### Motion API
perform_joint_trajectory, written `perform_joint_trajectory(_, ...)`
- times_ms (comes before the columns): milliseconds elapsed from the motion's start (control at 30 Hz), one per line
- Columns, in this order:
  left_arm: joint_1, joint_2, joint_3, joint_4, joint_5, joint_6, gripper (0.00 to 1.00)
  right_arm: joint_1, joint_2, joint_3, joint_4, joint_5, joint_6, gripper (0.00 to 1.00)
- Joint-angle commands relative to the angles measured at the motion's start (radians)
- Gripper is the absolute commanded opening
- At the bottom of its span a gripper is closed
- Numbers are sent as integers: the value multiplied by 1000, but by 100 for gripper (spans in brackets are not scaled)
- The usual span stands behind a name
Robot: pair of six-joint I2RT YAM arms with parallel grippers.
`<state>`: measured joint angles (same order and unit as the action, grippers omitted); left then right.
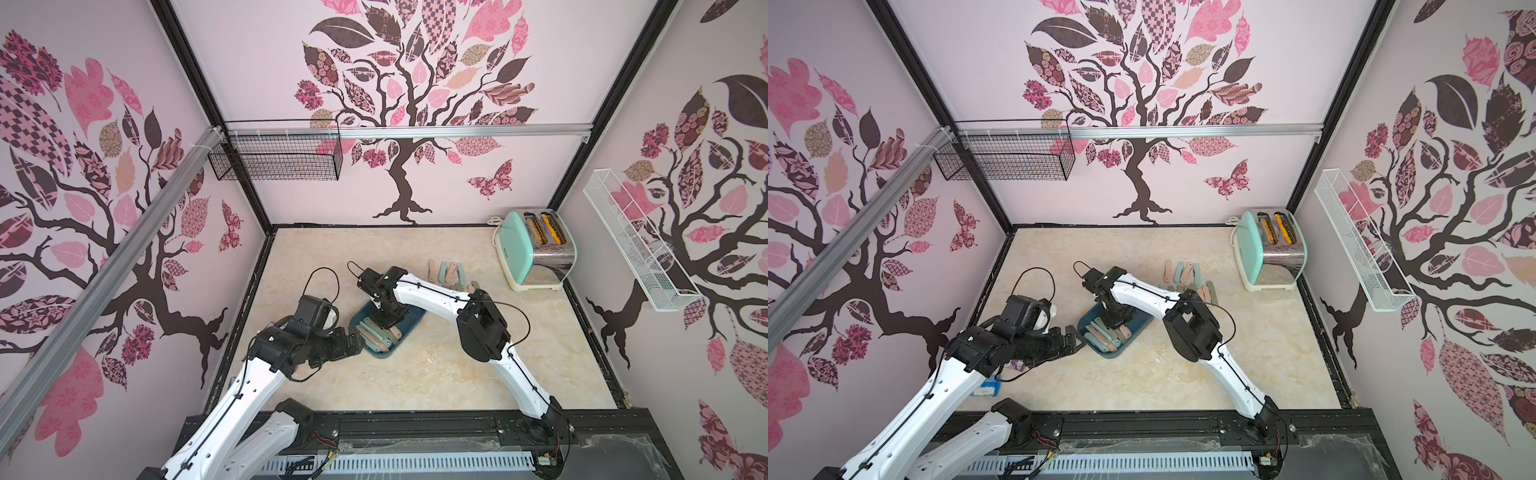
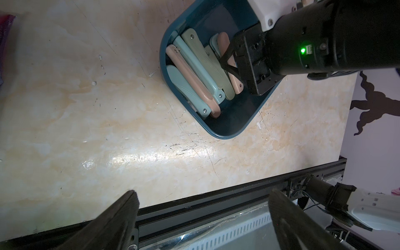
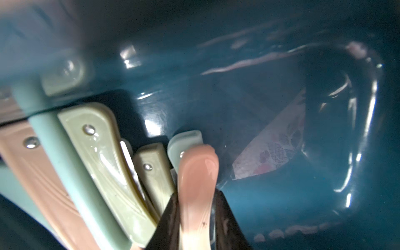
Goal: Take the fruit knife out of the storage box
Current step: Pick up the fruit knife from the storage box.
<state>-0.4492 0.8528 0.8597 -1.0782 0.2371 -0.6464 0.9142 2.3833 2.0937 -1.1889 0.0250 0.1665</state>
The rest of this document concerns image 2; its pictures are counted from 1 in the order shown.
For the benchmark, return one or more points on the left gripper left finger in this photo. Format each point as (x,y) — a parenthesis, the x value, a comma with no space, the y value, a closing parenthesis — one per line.
(111,230)

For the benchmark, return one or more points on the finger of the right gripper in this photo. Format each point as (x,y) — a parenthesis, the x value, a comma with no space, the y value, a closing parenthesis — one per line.
(227,60)

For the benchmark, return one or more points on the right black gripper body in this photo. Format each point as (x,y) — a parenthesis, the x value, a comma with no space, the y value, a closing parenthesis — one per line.
(252,60)

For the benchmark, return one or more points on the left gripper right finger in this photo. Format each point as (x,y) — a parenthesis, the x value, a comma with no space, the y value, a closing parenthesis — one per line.
(295,230)

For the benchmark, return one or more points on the teal plastic storage box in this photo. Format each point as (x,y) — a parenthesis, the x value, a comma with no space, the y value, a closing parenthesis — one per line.
(208,18)

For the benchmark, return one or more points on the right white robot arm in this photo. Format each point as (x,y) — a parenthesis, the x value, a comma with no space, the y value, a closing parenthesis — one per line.
(322,40)

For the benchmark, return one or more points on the olive green fruit knife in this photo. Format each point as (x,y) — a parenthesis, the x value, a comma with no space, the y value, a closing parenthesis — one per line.
(209,62)

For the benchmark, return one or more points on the light teal fruit knife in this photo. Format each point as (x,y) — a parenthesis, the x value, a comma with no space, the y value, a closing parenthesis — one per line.
(199,69)

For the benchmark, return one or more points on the long pink fruit knife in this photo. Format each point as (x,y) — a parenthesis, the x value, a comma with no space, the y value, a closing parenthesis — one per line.
(193,80)

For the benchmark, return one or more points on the mint fruit knife in box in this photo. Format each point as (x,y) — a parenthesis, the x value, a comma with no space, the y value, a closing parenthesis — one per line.
(187,91)

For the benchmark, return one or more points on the purple snack packet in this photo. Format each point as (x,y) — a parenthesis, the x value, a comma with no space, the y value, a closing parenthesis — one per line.
(6,23)

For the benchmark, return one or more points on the white slotted cable duct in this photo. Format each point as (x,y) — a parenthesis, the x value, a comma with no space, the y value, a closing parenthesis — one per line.
(214,241)

